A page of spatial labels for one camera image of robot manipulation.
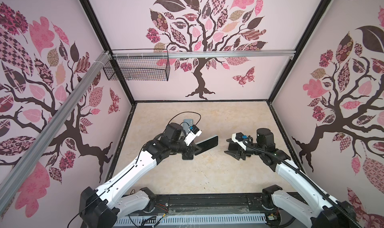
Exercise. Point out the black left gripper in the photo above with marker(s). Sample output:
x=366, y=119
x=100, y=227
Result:
x=190, y=151

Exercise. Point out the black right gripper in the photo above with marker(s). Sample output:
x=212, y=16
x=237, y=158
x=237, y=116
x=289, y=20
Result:
x=236, y=154

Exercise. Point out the black corner frame post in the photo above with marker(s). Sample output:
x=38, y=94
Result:
x=87, y=7
x=310, y=29

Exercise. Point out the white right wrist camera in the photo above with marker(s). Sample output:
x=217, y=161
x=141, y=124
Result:
x=242, y=140

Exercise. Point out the black corner frame post left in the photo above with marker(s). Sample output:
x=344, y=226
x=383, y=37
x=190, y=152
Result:
x=87, y=7

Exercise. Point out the aluminium rail back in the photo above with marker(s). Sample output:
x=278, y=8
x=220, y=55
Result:
x=186, y=55

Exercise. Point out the aluminium rail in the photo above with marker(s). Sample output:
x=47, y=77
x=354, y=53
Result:
x=22, y=169
x=186, y=55

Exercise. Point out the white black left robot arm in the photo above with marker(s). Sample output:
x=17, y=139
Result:
x=103, y=206

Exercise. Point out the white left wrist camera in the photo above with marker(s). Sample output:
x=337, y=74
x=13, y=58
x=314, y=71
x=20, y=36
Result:
x=192, y=134

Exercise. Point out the light green phone case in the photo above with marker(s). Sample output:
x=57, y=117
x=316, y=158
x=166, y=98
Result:
x=188, y=122

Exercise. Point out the phone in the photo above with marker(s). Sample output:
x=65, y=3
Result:
x=206, y=145

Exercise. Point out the aluminium rail left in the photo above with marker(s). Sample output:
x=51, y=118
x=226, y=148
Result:
x=22, y=169

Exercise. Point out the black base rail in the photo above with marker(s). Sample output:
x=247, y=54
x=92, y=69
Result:
x=217, y=204

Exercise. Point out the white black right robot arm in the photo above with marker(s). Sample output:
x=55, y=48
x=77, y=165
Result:
x=316, y=209

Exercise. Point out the white slotted cable duct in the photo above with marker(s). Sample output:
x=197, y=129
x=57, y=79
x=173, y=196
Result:
x=189, y=220

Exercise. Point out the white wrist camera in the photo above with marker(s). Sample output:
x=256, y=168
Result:
x=192, y=134
x=242, y=140

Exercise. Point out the black wire basket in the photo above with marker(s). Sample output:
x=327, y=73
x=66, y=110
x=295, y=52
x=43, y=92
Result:
x=138, y=65

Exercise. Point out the black corner frame post right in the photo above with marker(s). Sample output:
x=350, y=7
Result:
x=310, y=29

